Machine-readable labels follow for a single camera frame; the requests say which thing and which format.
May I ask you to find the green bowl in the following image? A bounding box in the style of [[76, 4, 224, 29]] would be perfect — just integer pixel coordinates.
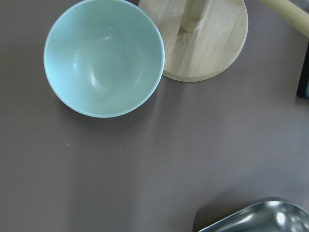
[[43, 0, 165, 118]]

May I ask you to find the metal ice scoop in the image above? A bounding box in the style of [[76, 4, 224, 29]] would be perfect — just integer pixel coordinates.
[[200, 198, 309, 232]]

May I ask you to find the wooden cup stand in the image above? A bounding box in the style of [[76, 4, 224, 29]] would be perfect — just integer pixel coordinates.
[[137, 0, 309, 82]]

